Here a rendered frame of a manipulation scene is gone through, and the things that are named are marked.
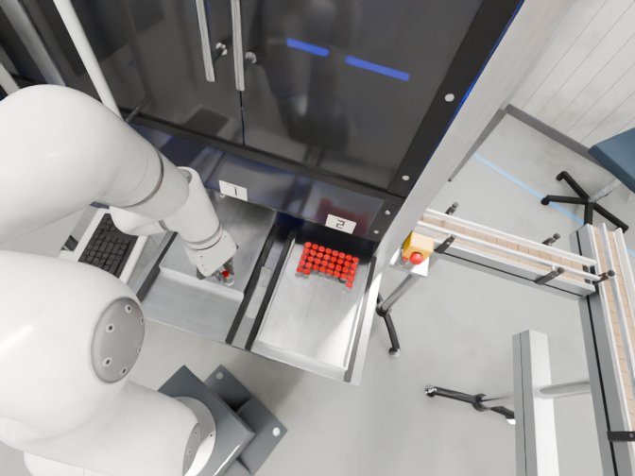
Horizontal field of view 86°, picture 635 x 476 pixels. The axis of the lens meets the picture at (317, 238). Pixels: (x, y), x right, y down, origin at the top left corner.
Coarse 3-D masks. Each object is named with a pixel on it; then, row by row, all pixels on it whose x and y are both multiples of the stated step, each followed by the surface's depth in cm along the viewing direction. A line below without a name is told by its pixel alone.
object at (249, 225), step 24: (216, 192) 118; (240, 216) 115; (264, 216) 116; (240, 240) 110; (264, 240) 111; (168, 264) 103; (192, 264) 104; (240, 264) 106; (216, 288) 101; (240, 288) 102
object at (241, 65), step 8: (232, 0) 51; (240, 0) 52; (232, 8) 52; (240, 8) 52; (232, 16) 53; (240, 16) 53; (232, 24) 54; (240, 24) 54; (232, 32) 55; (240, 32) 55; (232, 40) 56; (240, 40) 56; (232, 48) 58; (240, 48) 57; (240, 56) 59; (248, 56) 65; (256, 56) 65; (240, 64) 60; (248, 64) 64; (240, 72) 61; (240, 80) 62; (240, 88) 64
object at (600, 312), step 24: (576, 240) 130; (600, 240) 125; (624, 240) 121; (600, 264) 119; (624, 264) 117; (600, 288) 113; (624, 288) 115; (600, 312) 110; (624, 312) 106; (600, 336) 107; (624, 336) 102; (600, 360) 104; (624, 360) 102; (600, 384) 102; (624, 384) 98; (600, 408) 100; (624, 408) 94; (600, 432) 97; (624, 432) 90; (600, 456) 95; (624, 456) 89
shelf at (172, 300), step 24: (288, 216) 117; (168, 240) 107; (312, 240) 114; (336, 240) 115; (360, 240) 117; (168, 288) 99; (192, 288) 100; (144, 312) 95; (168, 312) 96; (192, 312) 97; (216, 312) 98; (216, 336) 94; (240, 336) 95; (360, 336) 100; (288, 360) 94; (360, 360) 96
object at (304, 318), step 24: (288, 264) 108; (360, 264) 111; (288, 288) 104; (312, 288) 105; (336, 288) 106; (360, 288) 107; (288, 312) 100; (312, 312) 101; (336, 312) 102; (264, 336) 96; (288, 336) 97; (312, 336) 97; (336, 336) 98; (312, 360) 93; (336, 360) 95
